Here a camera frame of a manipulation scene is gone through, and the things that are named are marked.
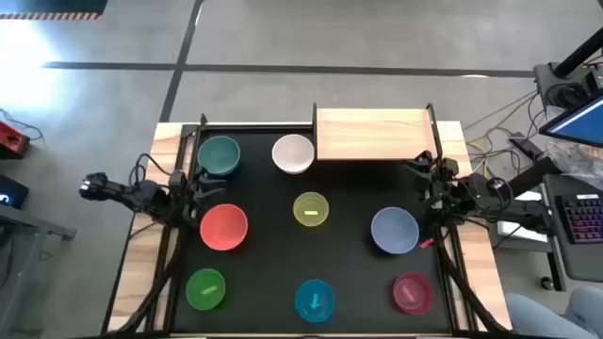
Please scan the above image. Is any small cyan translucent bowl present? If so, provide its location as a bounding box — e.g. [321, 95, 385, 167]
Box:
[294, 279, 336, 324]

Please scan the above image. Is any person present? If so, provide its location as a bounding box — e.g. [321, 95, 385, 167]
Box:
[506, 286, 603, 339]

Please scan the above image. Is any grey desk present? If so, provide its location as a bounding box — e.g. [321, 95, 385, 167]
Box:
[541, 172, 603, 283]

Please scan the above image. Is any black aluminium table frame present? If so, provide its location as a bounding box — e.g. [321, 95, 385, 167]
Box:
[101, 112, 513, 339]

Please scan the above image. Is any grey side table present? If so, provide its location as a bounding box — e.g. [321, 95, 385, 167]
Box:
[0, 202, 77, 339]

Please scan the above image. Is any small green translucent bowl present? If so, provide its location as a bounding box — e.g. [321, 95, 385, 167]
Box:
[185, 267, 227, 312]

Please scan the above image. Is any small magenta translucent bowl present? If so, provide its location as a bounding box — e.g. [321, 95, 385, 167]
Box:
[392, 271, 434, 316]

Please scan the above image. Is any backlit black keyboard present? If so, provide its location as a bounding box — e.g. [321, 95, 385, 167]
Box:
[555, 192, 603, 245]

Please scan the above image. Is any black device with light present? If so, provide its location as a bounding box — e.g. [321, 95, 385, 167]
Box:
[0, 174, 29, 210]

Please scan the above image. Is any large white bowl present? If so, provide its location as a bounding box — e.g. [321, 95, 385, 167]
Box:
[271, 134, 316, 175]

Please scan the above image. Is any large blue bowl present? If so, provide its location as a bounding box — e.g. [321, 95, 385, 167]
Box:
[370, 206, 420, 256]

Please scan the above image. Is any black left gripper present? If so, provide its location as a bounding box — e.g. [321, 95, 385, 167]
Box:
[181, 168, 228, 222]

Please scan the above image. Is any large teal bowl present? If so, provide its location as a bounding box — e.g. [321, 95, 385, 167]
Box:
[196, 135, 242, 178]

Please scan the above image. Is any large red bowl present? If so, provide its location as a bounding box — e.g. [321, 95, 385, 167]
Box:
[199, 202, 250, 252]

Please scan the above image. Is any hazard striped floor mat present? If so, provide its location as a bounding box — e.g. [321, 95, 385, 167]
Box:
[0, 0, 108, 21]

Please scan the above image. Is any red box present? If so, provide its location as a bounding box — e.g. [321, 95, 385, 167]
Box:
[0, 121, 31, 160]

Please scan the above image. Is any white paper sheet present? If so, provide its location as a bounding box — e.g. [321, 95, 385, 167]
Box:
[497, 190, 543, 237]

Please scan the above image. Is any black pole stand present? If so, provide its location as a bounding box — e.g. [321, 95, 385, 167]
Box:
[533, 27, 603, 110]

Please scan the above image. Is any wooden shelf with black posts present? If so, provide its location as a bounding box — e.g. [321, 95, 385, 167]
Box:
[311, 102, 444, 164]

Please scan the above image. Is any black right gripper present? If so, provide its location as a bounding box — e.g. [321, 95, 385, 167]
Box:
[405, 154, 461, 211]

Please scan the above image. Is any black table mat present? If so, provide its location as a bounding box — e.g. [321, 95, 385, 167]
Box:
[171, 129, 453, 334]

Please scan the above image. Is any clear plastic bag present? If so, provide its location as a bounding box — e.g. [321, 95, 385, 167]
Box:
[546, 138, 603, 189]

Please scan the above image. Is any computer monitor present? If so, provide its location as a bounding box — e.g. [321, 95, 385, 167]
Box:
[539, 89, 603, 149]

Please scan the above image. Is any yellow cable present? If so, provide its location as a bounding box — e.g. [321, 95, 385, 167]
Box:
[465, 93, 538, 178]

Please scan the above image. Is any small yellow translucent bowl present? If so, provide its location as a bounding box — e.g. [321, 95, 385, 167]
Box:
[292, 190, 331, 228]

